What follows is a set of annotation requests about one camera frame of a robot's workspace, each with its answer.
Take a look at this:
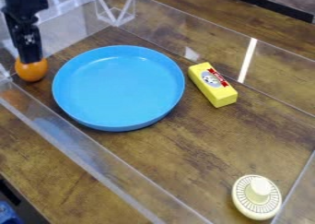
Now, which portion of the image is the blue object at corner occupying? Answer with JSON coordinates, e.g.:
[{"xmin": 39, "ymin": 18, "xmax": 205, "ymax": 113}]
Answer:
[{"xmin": 0, "ymin": 201, "xmax": 23, "ymax": 224}]

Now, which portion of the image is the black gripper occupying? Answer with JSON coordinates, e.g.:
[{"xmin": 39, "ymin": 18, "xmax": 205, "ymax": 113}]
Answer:
[{"xmin": 2, "ymin": 0, "xmax": 48, "ymax": 64}]

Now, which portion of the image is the yellow butter block toy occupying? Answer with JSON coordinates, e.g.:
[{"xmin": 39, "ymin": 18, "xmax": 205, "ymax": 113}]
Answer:
[{"xmin": 189, "ymin": 62, "xmax": 239, "ymax": 108}]

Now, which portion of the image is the clear acrylic enclosure wall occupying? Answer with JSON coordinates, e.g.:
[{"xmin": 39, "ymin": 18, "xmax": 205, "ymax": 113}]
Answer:
[{"xmin": 0, "ymin": 0, "xmax": 315, "ymax": 224}]

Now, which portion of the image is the blue round tray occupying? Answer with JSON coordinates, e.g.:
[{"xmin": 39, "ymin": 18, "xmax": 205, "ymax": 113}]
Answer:
[{"xmin": 52, "ymin": 45, "xmax": 185, "ymax": 132}]

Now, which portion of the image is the orange ball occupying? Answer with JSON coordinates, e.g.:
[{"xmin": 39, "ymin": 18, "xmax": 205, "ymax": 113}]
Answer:
[{"xmin": 15, "ymin": 58, "xmax": 48, "ymax": 82}]

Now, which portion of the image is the cream round knob lid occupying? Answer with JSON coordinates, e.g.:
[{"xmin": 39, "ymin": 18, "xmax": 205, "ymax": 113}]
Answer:
[{"xmin": 231, "ymin": 174, "xmax": 282, "ymax": 220}]

